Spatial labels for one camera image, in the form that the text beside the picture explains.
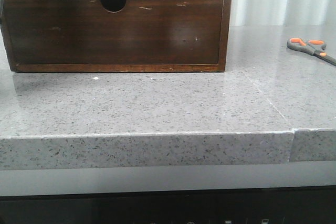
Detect orange and grey scissors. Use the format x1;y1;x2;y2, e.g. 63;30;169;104
287;38;335;66

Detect dark wooden drawer cabinet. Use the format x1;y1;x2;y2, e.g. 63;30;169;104
1;0;231;72

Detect lower wooden drawer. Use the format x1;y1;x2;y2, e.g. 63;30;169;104
3;0;222;64

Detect black appliance under counter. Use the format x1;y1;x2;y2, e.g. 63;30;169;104
1;186;335;223

